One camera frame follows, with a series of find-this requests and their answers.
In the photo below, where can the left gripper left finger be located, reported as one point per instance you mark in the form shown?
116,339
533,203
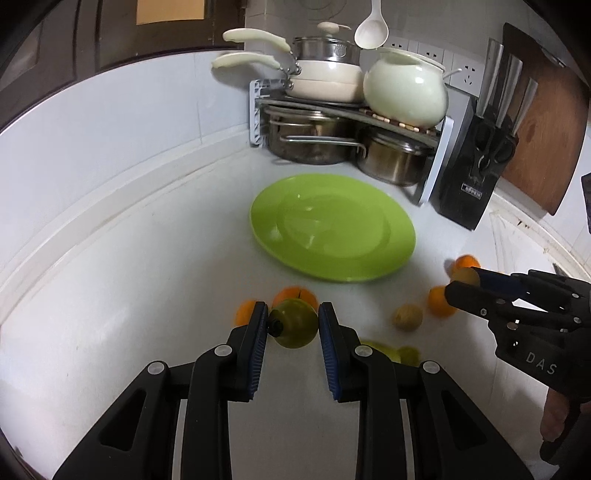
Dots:
227,372

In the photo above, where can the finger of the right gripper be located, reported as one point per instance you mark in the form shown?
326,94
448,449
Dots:
467,298
499,285

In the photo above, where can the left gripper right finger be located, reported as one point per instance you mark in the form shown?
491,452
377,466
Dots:
358,373

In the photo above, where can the green apple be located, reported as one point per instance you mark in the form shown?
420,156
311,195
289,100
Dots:
391,352

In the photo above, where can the small green lime with stem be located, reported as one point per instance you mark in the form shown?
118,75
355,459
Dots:
293,323

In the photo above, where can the large orange mandarin with stem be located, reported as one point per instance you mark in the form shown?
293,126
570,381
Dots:
296,292

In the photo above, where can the small tan round fruit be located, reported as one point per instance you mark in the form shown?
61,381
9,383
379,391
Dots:
466,275

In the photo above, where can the person right hand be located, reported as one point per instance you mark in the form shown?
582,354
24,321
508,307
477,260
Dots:
555,413

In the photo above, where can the orange tangerine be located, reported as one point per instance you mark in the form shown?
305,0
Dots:
465,261

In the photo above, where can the orange oval fruit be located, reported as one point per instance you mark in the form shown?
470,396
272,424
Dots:
437,303

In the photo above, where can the small orange mandarin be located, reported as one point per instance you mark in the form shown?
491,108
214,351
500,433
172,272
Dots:
244,313

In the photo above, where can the black scissors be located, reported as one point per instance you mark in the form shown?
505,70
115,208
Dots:
494,148

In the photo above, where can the wooden cutting board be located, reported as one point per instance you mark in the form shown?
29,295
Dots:
552,133

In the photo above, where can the black knife block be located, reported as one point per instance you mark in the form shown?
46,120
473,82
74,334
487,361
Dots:
461,198

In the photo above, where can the green plate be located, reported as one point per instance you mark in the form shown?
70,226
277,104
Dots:
332,227

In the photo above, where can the steel pot right under rack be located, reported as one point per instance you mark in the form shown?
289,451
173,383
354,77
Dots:
395,159

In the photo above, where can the steel pot under rack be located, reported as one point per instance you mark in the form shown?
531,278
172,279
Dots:
311,137
395,159

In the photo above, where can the beaded trivet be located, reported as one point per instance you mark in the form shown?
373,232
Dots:
431,131

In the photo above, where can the white ceramic pot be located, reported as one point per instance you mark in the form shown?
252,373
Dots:
407,87

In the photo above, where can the steel pot left under rack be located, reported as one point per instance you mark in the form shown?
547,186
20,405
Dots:
311,137

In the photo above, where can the cream lower saucepan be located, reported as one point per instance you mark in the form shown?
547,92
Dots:
318,80

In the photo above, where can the cream saucepan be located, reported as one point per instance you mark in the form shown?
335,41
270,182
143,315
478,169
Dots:
318,80
242,35

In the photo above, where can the corner pot rack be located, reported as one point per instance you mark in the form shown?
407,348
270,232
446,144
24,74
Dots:
265,92

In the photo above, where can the white ladle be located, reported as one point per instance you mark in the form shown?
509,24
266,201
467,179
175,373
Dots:
374,31

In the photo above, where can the steel pot with lid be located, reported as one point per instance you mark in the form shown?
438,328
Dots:
327,46

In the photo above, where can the cream upper saucepan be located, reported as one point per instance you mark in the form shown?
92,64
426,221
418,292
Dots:
242,35

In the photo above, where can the steel knife handle right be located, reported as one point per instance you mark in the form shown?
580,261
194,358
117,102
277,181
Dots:
527,100

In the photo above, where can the steel knife handle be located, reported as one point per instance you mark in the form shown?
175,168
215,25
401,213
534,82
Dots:
527,100
513,73
490,75

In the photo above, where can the wall power socket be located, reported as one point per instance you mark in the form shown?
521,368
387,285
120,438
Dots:
465,74

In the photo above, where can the steel knife handle middle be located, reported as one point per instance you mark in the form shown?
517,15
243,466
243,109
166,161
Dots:
513,73

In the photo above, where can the steel knife handle left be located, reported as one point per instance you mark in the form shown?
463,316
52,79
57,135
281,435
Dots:
490,75

